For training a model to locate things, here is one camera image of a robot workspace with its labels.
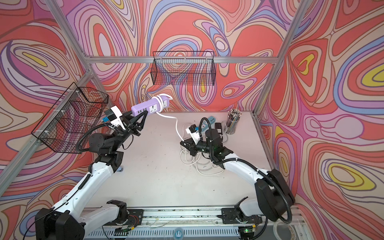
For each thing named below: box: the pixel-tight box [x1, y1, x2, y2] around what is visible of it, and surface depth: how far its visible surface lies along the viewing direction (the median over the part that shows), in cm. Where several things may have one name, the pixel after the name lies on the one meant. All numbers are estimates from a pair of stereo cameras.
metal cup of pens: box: [226, 108, 242, 135], surface depth 98 cm
